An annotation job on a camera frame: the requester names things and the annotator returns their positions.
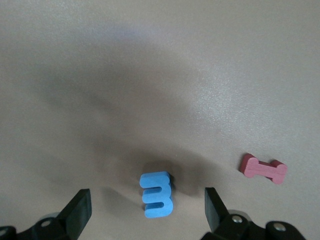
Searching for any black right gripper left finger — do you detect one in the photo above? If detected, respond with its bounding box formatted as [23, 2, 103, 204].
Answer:
[0, 188, 93, 240]

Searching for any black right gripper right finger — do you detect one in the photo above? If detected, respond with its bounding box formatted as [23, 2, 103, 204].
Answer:
[201, 187, 307, 240]

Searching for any blue letter E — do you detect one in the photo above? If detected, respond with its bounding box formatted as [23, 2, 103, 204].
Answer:
[138, 170, 174, 219]

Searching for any red letter I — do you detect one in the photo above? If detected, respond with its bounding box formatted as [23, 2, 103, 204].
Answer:
[240, 153, 288, 185]

